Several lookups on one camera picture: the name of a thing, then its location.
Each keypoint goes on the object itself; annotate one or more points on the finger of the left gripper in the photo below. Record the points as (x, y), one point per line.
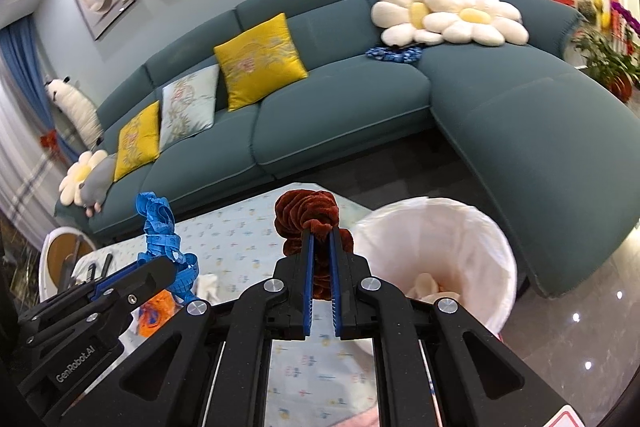
(78, 297)
(159, 274)

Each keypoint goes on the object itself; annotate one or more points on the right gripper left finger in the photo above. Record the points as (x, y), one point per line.
(308, 252)

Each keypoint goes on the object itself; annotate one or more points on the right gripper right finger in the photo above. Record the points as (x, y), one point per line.
(336, 294)

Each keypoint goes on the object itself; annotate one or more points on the blue ribbon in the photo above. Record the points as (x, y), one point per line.
(162, 241)

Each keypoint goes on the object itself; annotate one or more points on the dark red velvet scrunchie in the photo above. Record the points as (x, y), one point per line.
(317, 212)

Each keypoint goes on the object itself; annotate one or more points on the orange snack bag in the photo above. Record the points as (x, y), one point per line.
(156, 312)

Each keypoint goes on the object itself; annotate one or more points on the white tissue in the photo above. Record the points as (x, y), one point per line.
(206, 288)

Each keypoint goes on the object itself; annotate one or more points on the white lined trash bin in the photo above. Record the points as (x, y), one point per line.
(438, 247)

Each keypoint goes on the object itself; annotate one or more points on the black remote with buttons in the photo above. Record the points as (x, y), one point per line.
(91, 273)

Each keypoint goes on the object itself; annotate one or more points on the slim black remote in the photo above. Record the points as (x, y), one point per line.
(106, 267)

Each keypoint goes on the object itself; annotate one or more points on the round white wooden side table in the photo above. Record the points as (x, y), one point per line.
(57, 246)

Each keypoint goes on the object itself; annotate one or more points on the white daisy pillow left end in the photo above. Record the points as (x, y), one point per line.
(69, 188)

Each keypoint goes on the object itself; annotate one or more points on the grey plush mouse toy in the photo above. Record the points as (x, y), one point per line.
(94, 189)

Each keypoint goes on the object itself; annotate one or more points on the yellow cushion left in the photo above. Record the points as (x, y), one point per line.
(138, 141)

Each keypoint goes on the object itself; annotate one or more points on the yellow cushion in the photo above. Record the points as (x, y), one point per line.
(138, 141)
(260, 61)

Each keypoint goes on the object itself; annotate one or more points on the red curtain tie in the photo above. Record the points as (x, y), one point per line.
(49, 141)

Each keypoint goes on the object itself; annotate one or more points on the teal sectional sofa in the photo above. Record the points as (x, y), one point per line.
(556, 153)

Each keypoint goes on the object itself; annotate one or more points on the light blue embroidered cushion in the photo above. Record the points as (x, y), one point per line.
(188, 106)

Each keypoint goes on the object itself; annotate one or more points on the yellow cushion right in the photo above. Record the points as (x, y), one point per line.
(260, 61)

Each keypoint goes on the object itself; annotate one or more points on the blue beaded scrunchie on sofa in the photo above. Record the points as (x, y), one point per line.
(395, 54)

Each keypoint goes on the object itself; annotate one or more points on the white daisy pillow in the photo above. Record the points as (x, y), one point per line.
(485, 22)
(401, 22)

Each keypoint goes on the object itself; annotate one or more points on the blue curtain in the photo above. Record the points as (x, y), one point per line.
(19, 51)

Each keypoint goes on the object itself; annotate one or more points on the potted plant with flowers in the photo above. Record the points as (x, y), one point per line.
(612, 59)

